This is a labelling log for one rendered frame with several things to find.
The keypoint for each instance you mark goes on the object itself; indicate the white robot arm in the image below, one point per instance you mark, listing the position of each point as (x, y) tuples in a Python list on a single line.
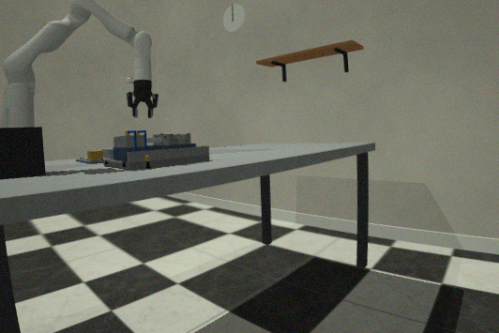
[(18, 106)]

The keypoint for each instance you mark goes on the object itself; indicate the yellow block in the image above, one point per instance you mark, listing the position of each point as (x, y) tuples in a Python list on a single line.
[(95, 155)]

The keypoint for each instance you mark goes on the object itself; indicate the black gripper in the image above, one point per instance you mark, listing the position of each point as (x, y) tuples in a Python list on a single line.
[(142, 92)]

